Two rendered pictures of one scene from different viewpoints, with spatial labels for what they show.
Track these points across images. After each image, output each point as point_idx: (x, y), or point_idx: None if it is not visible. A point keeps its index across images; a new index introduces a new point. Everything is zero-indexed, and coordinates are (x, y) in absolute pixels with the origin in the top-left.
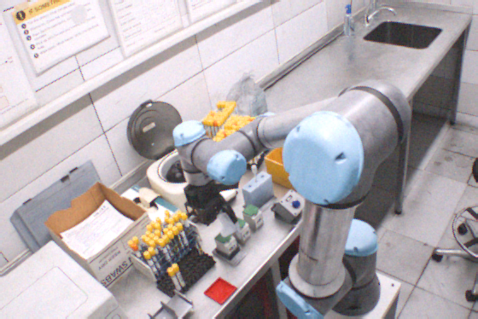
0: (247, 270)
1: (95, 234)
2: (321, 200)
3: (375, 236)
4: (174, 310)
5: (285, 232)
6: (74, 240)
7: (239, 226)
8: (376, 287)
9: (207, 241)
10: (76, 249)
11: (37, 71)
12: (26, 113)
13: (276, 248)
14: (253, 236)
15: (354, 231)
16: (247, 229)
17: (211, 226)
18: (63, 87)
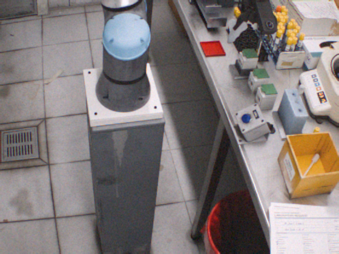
0: (216, 71)
1: (321, 14)
2: None
3: (108, 35)
4: (206, 6)
5: (233, 115)
6: (322, 5)
7: (231, 34)
8: (100, 84)
9: (271, 71)
10: (312, 2)
11: None
12: None
13: (220, 98)
14: (250, 95)
15: (125, 29)
16: (252, 80)
17: (288, 83)
18: None
